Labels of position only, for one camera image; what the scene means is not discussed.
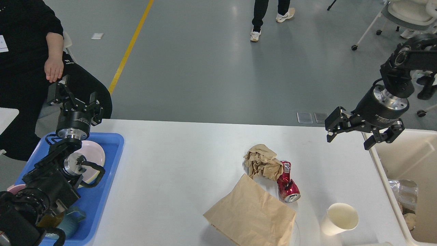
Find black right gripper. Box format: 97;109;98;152
325;84;409;150

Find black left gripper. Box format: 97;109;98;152
47;75;103;140

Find pink plate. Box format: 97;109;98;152
68;140;105;184

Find silver foil wrapper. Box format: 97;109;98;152
388;179;418;214

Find pink mug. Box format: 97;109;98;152
6;184;26;195

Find brown paper ball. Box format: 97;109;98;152
244;144;283;181

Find brown paper bag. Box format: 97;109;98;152
203;174;296;246

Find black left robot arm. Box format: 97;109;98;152
0;75;105;246

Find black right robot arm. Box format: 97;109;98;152
325;34;437;150

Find right clear floor plate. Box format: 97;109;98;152
314;112;329;124

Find clear floor plate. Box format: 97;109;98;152
314;112;329;124
296;112;313;124

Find white plastic bin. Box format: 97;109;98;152
370;129;437;246

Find white chair leg caster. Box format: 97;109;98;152
416;104;437;118

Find left clear floor plate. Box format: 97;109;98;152
296;112;313;124

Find white paper scrap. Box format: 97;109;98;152
91;33;104;40

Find white table corner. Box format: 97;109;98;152
0;107;19;134

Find person in black clothes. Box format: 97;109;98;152
0;0;64;161

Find blue plastic tray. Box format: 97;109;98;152
14;132;124;246

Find crumpled brown napkin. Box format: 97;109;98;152
403;213;417;231

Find crushed red soda can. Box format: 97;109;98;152
277;161;301;203

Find teal mug yellow inside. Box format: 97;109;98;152
38;206;86;238

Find white office chair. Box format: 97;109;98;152
351;0;437;51

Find walking person white sneakers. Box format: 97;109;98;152
250;0;296;43

